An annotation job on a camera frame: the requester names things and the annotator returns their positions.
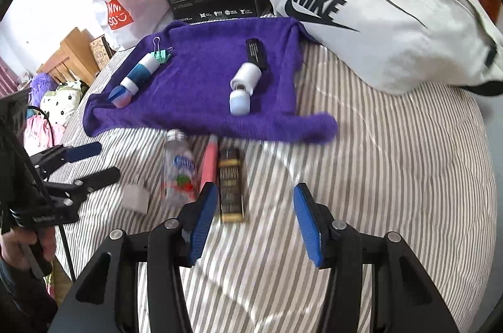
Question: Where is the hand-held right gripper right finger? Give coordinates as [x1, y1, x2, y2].
[293, 183, 460, 333]

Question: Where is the black tube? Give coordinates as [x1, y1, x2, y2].
[246, 38, 270, 71]

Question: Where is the black cable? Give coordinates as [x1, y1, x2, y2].
[0, 123, 77, 283]

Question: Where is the person's left forearm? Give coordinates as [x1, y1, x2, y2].
[0, 258, 59, 333]

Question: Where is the person's left hand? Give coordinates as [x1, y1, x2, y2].
[0, 227, 58, 271]

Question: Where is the blue and white bottle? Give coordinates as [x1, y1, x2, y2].
[120, 53, 160, 96]

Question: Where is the purple towel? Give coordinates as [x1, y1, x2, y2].
[83, 17, 339, 143]

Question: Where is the wooden headboard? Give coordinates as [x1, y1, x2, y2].
[37, 27, 101, 84]

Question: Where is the grey waist bag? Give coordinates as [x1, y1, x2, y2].
[252, 0, 503, 98]

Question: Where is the patterned book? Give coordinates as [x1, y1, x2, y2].
[89, 35, 116, 64]

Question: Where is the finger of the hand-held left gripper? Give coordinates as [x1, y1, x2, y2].
[27, 142, 103, 171]
[43, 167, 121, 200]

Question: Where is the white dotted plush toy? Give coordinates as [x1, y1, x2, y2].
[39, 79, 91, 127]

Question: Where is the black gold box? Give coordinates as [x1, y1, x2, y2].
[217, 146, 250, 224]

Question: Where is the small white bottle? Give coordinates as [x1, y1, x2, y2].
[230, 62, 263, 90]

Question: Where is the pink star print blanket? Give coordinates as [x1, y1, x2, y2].
[24, 109, 65, 155]

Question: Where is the green binder clip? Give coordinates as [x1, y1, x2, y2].
[151, 36, 174, 63]

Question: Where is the white charger cube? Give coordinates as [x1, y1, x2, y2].
[121, 184, 151, 215]

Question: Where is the striped quilt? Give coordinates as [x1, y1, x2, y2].
[51, 13, 498, 333]

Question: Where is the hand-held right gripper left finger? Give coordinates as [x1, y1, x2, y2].
[47, 182, 218, 333]

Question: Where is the clear bottle watermelon label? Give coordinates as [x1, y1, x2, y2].
[163, 129, 197, 208]

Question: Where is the purple fluffy toy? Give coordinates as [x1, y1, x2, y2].
[29, 72, 59, 102]

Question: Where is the pink pen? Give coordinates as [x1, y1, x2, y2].
[198, 134, 219, 192]

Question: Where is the small white round cap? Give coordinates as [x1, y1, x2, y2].
[229, 87, 252, 116]

